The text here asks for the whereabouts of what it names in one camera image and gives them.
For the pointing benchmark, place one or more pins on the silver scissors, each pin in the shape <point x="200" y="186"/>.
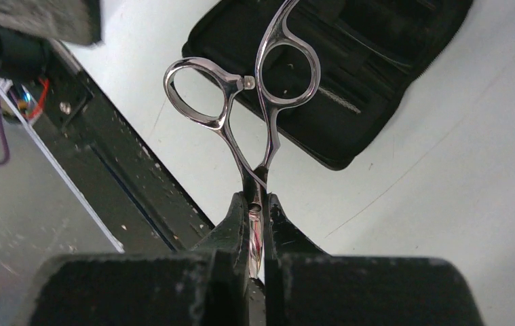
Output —
<point x="235" y="116"/>

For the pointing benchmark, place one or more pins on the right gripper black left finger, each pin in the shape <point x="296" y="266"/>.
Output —
<point x="225" y="299"/>

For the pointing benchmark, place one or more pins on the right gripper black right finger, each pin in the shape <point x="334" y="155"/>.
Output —
<point x="280" y="236"/>

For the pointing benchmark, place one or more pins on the black zippered tool case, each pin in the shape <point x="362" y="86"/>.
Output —
<point x="370" y="53"/>

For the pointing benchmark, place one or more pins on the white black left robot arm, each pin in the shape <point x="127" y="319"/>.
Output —
<point x="27" y="29"/>

